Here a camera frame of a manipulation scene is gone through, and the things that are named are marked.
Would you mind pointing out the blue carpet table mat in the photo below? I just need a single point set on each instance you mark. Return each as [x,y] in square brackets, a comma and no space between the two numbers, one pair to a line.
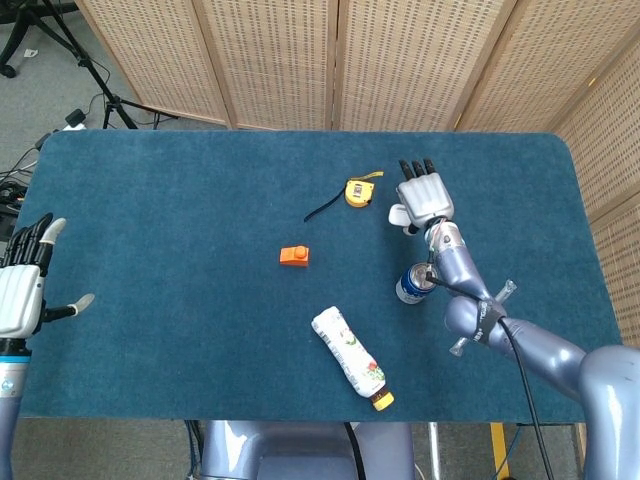
[200,300]

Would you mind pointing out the yellow table leg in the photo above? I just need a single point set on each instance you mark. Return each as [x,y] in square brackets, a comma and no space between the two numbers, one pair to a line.
[499,450]

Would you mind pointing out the black white power adapter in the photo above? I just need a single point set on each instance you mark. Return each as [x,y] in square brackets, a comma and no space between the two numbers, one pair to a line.
[76,119]

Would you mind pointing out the blue white drink can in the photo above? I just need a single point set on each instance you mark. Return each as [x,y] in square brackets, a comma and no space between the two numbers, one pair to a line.
[412,290]

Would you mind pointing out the grey metal table leg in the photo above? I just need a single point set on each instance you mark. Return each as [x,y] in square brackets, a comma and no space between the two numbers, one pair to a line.
[434,450]

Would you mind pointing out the orange building block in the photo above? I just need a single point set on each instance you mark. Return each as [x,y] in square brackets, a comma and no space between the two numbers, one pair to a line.
[294,256]

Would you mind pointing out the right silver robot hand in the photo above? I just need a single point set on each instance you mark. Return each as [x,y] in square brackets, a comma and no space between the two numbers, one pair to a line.
[427,197]

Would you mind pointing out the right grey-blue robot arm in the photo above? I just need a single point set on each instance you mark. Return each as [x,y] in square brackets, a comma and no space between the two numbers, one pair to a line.
[460,270]

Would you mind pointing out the black tripod stand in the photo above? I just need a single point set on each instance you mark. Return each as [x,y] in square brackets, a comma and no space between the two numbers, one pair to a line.
[112,102]

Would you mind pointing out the tea bottle white label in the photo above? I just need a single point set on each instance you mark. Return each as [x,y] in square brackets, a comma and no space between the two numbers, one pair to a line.
[345,347]

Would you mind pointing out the grey-blue robot torso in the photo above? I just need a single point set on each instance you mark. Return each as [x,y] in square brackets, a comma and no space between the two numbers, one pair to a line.
[300,452]

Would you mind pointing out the black office chair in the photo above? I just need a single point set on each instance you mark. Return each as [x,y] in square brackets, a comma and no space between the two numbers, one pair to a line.
[20,30]

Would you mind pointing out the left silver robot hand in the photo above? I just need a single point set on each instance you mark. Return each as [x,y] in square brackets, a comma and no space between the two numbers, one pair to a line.
[20,295]

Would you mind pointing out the yellow tape measure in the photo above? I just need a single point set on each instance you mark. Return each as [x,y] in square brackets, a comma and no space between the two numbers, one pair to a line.
[359,194]

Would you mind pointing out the wicker folding screen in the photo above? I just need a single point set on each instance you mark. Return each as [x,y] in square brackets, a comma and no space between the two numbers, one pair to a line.
[280,60]

